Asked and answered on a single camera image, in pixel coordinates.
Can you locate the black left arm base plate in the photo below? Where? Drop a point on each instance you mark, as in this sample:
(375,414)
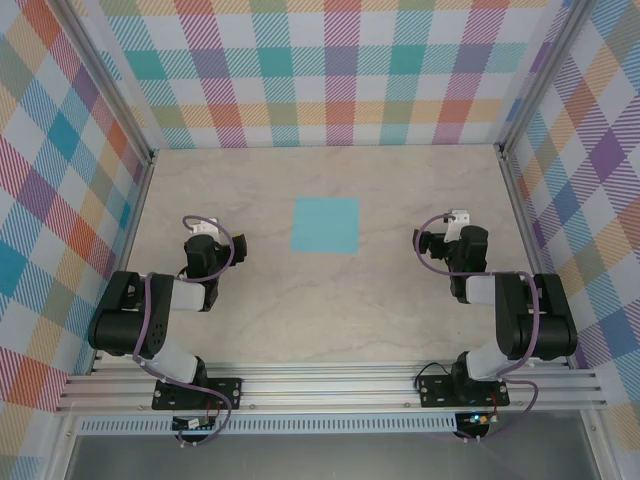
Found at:
(227,392)

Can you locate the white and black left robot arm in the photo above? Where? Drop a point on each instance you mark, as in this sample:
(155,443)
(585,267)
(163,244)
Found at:
(150,325)

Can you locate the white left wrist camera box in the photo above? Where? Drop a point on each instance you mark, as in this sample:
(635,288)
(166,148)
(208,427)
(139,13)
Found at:
(205,227)

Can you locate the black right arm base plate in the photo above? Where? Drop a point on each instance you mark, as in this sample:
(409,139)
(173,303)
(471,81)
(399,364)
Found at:
(435,392)

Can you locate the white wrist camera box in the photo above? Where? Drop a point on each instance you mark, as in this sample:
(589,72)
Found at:
(459,216)
(205,227)

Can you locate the aluminium corner post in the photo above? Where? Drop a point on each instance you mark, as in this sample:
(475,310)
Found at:
(114,85)
(539,75)

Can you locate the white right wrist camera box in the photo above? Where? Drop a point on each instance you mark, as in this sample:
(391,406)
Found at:
(459,216)

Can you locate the small black circuit board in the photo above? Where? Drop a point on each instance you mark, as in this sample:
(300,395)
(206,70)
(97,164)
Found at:
(192,424)

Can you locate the long aluminium rail beam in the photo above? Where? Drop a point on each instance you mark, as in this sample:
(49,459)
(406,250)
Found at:
(325,387)

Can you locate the aluminium side rail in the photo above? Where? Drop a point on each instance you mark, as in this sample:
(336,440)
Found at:
(533,250)
(126,250)

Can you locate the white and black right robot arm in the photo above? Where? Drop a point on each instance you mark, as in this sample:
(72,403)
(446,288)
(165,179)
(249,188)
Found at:
(545,325)

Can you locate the light blue paper sheet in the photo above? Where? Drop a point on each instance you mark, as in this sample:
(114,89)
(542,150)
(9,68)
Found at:
(325,225)

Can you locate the small circuit board with LED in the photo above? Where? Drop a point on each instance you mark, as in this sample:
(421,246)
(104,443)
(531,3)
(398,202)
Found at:
(475,419)

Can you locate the grey metal panel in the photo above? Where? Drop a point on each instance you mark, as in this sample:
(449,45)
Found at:
(320,457)

